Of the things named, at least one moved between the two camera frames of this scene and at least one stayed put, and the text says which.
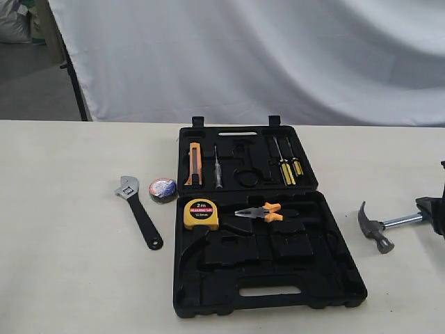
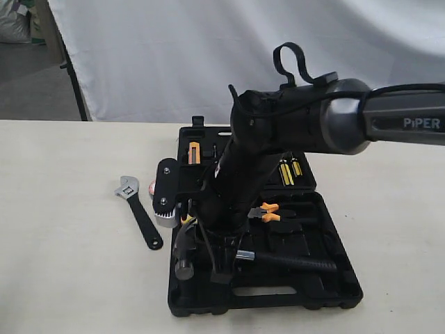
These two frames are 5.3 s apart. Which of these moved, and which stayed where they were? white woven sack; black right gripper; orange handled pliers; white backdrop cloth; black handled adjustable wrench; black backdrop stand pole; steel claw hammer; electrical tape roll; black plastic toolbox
Moved: steel claw hammer; black right gripper; electrical tape roll
Stayed: orange handled pliers; black handled adjustable wrench; white backdrop cloth; white woven sack; black backdrop stand pole; black plastic toolbox
